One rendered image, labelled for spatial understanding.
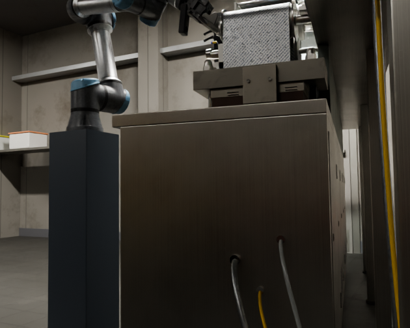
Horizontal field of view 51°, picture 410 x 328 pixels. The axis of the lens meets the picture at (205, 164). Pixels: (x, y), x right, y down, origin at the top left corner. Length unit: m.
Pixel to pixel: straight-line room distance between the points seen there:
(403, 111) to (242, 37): 0.97
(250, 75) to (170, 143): 0.31
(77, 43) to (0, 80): 1.29
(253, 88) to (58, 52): 5.81
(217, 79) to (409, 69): 0.76
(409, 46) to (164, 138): 0.80
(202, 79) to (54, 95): 5.57
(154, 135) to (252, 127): 0.31
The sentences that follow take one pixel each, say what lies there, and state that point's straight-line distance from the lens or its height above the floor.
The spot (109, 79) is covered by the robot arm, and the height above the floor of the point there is 1.15.
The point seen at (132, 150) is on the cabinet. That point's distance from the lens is 1.36.
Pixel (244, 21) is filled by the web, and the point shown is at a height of 1.25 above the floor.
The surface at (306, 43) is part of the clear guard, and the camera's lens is 2.63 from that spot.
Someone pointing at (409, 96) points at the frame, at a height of 0.79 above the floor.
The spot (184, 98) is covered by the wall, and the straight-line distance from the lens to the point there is 5.44.
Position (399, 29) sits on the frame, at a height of 0.89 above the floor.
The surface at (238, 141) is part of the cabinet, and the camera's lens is 1.24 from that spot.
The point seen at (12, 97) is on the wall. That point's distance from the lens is 7.25.
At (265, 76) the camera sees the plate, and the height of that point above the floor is 0.99.
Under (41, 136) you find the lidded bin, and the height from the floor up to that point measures 1.43.
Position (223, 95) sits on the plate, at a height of 0.95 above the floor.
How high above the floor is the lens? 0.66
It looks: 3 degrees up
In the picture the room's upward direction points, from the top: 1 degrees counter-clockwise
